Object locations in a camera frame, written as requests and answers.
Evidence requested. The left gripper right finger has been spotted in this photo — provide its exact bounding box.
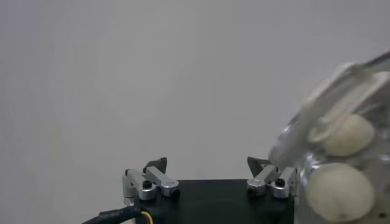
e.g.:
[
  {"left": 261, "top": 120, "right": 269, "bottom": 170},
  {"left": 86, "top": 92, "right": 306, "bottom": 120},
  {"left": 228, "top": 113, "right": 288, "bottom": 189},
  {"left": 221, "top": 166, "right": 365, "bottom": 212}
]
[{"left": 246, "top": 156, "right": 301, "bottom": 199}]

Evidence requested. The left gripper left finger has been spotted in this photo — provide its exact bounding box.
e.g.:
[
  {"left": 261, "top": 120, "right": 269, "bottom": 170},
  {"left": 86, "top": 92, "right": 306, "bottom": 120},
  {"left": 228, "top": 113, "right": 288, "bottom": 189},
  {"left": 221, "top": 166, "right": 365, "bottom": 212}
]
[{"left": 122, "top": 156, "right": 181, "bottom": 206}]

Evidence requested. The white steamed baozi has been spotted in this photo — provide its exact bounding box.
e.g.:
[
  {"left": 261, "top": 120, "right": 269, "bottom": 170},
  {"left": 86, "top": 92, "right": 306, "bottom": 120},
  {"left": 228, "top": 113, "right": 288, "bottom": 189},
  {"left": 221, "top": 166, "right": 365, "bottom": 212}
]
[
  {"left": 305, "top": 163, "right": 375, "bottom": 223},
  {"left": 321, "top": 114, "right": 375, "bottom": 157}
]

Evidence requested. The glass lid with cream handle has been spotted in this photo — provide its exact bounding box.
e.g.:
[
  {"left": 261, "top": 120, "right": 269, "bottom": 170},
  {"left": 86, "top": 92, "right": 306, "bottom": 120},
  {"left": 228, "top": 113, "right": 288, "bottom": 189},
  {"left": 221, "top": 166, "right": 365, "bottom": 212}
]
[{"left": 268, "top": 50, "right": 390, "bottom": 224}]

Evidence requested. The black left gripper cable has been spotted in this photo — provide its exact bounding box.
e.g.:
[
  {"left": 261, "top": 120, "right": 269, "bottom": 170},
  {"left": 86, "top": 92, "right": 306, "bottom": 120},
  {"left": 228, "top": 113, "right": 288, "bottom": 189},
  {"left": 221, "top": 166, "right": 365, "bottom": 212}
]
[{"left": 81, "top": 204, "right": 155, "bottom": 224}]

